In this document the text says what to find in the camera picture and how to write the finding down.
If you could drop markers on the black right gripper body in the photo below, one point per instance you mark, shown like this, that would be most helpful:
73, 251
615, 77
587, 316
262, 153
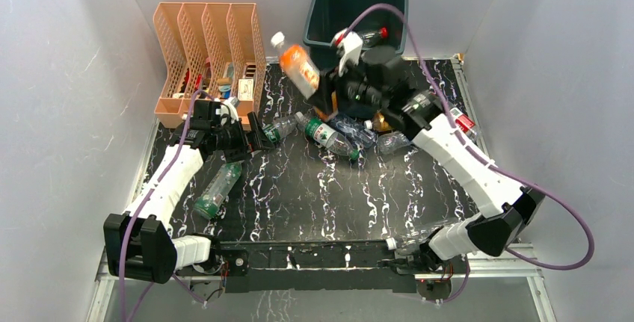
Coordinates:
365, 96

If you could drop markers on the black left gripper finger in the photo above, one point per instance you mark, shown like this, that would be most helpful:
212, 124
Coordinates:
257, 134
253, 149

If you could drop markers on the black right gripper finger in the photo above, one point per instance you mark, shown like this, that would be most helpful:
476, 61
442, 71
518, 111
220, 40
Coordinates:
344, 84
324, 99

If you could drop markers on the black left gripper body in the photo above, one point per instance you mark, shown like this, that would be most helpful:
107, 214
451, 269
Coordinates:
230, 137

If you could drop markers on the orange drink bottle white cap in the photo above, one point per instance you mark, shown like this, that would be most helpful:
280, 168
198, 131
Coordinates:
297, 65

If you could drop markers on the red label water bottle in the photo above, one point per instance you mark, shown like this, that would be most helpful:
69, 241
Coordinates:
373, 37

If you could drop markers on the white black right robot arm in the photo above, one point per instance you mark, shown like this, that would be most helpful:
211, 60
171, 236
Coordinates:
505, 206

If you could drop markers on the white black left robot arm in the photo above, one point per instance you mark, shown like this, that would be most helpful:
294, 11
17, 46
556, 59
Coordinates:
137, 244

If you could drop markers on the dark green plastic bin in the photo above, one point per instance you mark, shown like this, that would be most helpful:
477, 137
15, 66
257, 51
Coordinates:
328, 17

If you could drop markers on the clear bottle green label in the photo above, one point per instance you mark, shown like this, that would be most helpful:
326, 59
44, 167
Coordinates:
280, 128

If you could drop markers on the green label bottle green cap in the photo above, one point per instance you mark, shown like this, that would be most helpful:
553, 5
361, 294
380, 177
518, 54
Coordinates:
325, 136

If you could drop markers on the green tea bottle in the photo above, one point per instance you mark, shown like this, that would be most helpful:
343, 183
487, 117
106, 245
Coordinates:
209, 203

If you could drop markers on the gold red label bottle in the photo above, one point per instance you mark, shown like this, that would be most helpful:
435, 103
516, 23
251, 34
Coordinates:
378, 124

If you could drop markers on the clear blue crushed bottle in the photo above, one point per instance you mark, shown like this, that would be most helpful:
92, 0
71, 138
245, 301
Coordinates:
355, 131

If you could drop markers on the blue label clear bottle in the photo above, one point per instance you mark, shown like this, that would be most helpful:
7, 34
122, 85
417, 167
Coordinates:
391, 142

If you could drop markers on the orange plastic file organizer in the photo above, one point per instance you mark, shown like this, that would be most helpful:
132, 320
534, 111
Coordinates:
215, 47

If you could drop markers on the red label bottle far right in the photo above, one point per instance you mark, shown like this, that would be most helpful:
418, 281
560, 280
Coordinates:
465, 123

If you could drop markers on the clear bottle near right base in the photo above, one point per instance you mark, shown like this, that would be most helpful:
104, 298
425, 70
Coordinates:
416, 235

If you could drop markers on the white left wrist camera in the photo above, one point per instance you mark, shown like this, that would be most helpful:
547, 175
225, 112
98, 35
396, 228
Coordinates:
228, 109

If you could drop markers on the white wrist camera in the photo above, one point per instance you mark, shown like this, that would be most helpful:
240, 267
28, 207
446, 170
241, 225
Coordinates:
228, 109
349, 47

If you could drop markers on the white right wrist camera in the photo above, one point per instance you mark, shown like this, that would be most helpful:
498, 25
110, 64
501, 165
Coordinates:
349, 47

